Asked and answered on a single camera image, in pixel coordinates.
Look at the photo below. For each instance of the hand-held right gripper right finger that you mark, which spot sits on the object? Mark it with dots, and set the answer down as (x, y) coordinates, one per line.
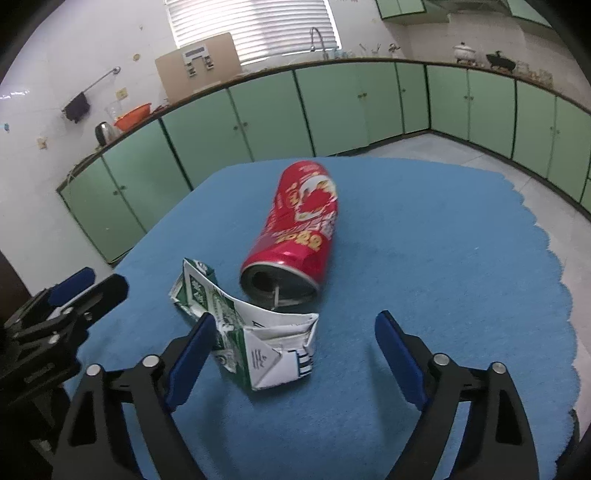
(398, 360)

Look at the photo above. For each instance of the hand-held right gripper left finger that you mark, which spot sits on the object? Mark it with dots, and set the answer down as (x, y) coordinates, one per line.
(190, 364)

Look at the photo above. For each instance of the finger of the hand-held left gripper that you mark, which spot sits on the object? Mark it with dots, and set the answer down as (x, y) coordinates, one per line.
(69, 285)
(104, 295)

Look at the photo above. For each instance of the crushed green white carton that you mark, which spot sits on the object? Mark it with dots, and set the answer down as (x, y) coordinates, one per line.
(268, 351)

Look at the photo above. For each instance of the red drink can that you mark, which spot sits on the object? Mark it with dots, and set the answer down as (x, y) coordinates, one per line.
(295, 221)

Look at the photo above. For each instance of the blue foam mat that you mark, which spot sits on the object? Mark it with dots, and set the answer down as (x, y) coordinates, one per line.
(438, 254)

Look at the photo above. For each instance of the steel electric kettle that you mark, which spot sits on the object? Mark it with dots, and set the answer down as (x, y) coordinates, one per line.
(105, 134)

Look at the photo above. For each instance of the dark hanging towel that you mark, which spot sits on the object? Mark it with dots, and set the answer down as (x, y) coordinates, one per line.
(77, 108)

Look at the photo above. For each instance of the clear plastic jug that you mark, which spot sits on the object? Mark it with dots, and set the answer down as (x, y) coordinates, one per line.
(113, 113)

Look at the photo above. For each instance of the orange plastic basin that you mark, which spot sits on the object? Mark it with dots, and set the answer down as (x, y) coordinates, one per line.
(133, 117)

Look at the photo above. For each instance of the green base cabinet run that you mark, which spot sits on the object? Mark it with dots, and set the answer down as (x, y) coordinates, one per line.
(489, 110)
(277, 115)

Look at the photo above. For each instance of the brown cardboard box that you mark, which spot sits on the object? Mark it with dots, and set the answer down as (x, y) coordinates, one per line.
(224, 60)

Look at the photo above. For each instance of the white window blind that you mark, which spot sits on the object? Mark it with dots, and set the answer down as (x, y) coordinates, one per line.
(254, 27)

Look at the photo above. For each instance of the white lidded pot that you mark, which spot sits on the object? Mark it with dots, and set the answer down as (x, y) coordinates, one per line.
(463, 51)

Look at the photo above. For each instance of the black cooking pot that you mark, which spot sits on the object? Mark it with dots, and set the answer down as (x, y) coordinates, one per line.
(501, 61)

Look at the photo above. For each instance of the row of glass jars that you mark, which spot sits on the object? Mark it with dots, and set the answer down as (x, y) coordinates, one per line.
(533, 73)

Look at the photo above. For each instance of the steel kitchen faucet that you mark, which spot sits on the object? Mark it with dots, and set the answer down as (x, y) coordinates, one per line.
(318, 41)

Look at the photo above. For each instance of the range hood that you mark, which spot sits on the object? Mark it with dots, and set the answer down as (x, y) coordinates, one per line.
(466, 5)

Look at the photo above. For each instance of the yellow wall socket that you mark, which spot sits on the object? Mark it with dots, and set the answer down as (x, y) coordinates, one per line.
(121, 93)

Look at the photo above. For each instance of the metal towel rail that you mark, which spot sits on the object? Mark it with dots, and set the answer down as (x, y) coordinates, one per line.
(104, 77)

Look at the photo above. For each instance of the green wall cabinets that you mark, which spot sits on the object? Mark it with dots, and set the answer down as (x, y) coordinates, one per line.
(400, 7)

